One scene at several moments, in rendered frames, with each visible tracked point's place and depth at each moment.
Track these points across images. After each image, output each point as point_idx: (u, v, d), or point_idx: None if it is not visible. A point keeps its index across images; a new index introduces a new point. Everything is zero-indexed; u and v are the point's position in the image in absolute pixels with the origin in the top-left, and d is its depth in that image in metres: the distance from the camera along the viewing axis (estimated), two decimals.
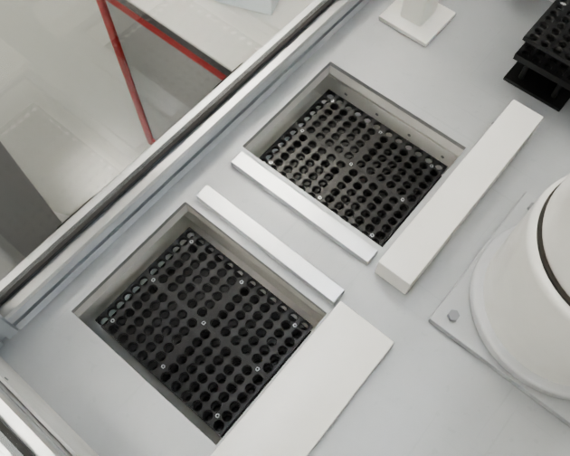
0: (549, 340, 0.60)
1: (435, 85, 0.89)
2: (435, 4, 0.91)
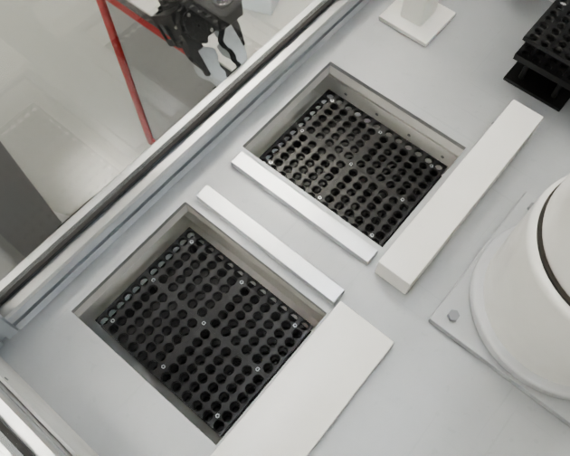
0: (549, 340, 0.60)
1: (435, 85, 0.89)
2: (435, 4, 0.91)
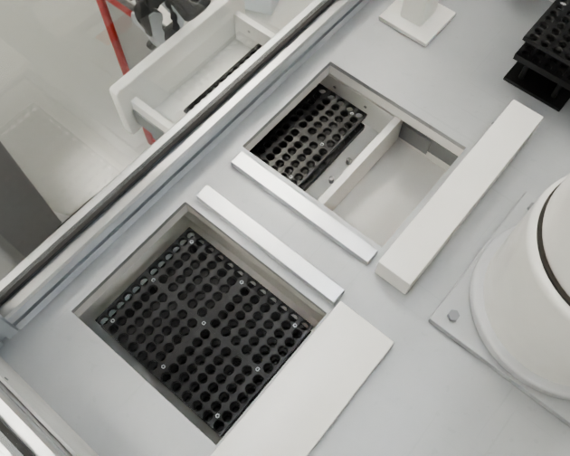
0: (549, 340, 0.60)
1: (435, 85, 0.89)
2: (435, 4, 0.91)
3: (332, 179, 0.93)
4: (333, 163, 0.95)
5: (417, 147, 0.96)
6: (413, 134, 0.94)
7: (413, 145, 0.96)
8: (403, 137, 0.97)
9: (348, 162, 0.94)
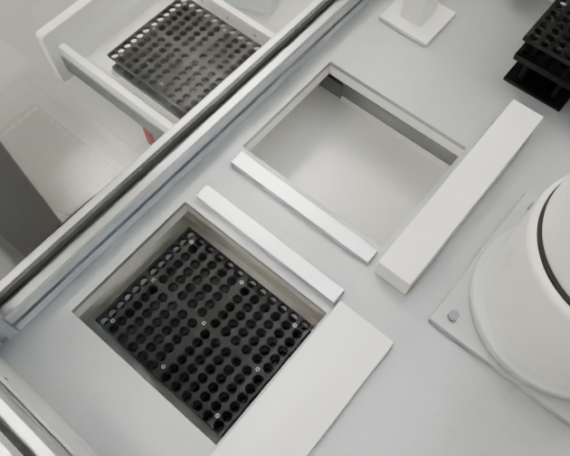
0: (549, 340, 0.60)
1: (435, 85, 0.89)
2: (435, 4, 0.91)
3: None
4: None
5: (332, 92, 1.01)
6: (327, 78, 0.99)
7: (328, 90, 1.01)
8: (319, 83, 1.01)
9: None
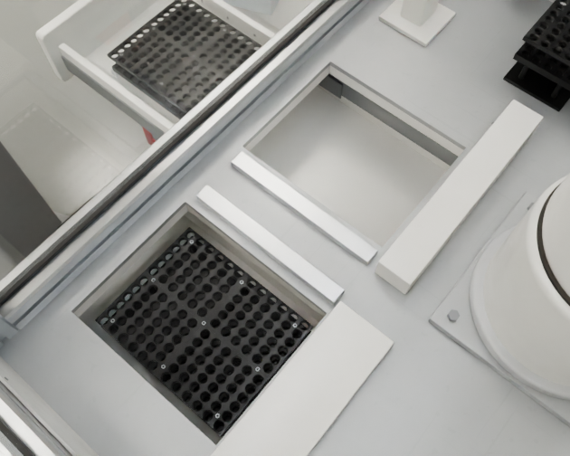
0: (549, 340, 0.60)
1: (435, 85, 0.89)
2: (435, 4, 0.91)
3: None
4: None
5: (332, 92, 1.01)
6: (327, 78, 0.99)
7: (328, 90, 1.01)
8: (319, 83, 1.01)
9: None
